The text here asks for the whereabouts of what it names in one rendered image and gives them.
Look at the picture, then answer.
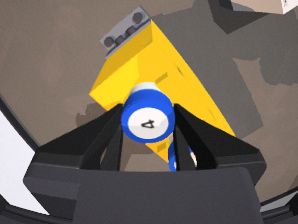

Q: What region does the blue screw cap with number 4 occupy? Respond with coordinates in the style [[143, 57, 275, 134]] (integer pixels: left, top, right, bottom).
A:
[[121, 89, 175, 144]]

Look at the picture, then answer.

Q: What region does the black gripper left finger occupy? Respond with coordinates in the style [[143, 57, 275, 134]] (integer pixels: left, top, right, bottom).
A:
[[30, 103, 123, 171]]

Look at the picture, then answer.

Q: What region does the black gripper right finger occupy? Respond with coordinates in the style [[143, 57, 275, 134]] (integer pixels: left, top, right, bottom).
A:
[[173, 103, 267, 187]]

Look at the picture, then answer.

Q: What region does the white key housing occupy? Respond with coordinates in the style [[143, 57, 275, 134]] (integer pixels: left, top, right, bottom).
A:
[[218, 0, 298, 14]]

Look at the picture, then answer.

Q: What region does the grey metal bracket with screw holes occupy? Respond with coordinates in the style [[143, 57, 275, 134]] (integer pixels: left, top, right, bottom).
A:
[[99, 6, 151, 60]]

